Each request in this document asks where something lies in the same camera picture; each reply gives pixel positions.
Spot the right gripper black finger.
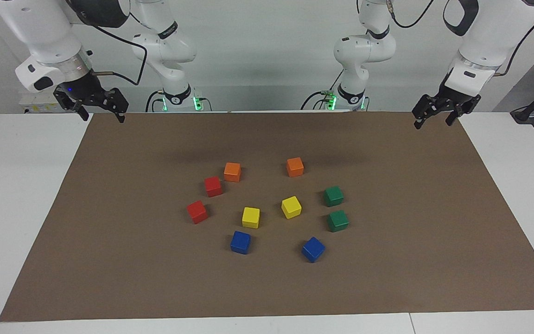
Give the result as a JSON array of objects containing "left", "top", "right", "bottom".
[
  {"left": 53, "top": 87, "right": 90, "bottom": 122},
  {"left": 104, "top": 87, "right": 130, "bottom": 124}
]

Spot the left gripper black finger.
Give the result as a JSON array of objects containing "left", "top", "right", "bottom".
[
  {"left": 445, "top": 106, "right": 469, "bottom": 127},
  {"left": 412, "top": 94, "right": 440, "bottom": 130}
]

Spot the green wooden cube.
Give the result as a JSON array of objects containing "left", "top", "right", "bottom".
[
  {"left": 327, "top": 210, "right": 350, "bottom": 233},
  {"left": 323, "top": 186, "right": 344, "bottom": 207}
]

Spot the red wooden cube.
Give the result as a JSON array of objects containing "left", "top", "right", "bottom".
[
  {"left": 186, "top": 200, "right": 209, "bottom": 225},
  {"left": 204, "top": 176, "right": 223, "bottom": 198}
]

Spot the white box yellow label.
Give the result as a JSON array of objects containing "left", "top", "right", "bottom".
[{"left": 19, "top": 93, "right": 64, "bottom": 114}]

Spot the orange wooden cube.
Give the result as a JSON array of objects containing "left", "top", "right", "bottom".
[
  {"left": 286, "top": 157, "right": 305, "bottom": 178},
  {"left": 223, "top": 162, "right": 242, "bottom": 183}
]

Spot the yellow wooden cube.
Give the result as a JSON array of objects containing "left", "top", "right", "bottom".
[
  {"left": 281, "top": 196, "right": 303, "bottom": 219},
  {"left": 242, "top": 207, "right": 261, "bottom": 229}
]

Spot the blue wooden cube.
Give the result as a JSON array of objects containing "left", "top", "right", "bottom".
[
  {"left": 230, "top": 231, "right": 251, "bottom": 255},
  {"left": 301, "top": 237, "right": 326, "bottom": 263}
]

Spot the brown paper table mat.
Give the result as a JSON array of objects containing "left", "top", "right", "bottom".
[{"left": 0, "top": 111, "right": 534, "bottom": 322}]

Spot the black base cable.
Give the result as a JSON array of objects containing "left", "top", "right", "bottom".
[
  {"left": 300, "top": 70, "right": 344, "bottom": 111},
  {"left": 146, "top": 90, "right": 165, "bottom": 113}
]

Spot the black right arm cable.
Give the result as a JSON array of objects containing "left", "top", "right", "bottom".
[{"left": 65, "top": 0, "right": 148, "bottom": 86}]

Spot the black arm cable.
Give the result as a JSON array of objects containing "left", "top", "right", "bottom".
[
  {"left": 385, "top": 0, "right": 534, "bottom": 77},
  {"left": 65, "top": 0, "right": 148, "bottom": 86}
]

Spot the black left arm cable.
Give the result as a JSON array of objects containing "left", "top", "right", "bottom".
[{"left": 385, "top": 0, "right": 534, "bottom": 77}]

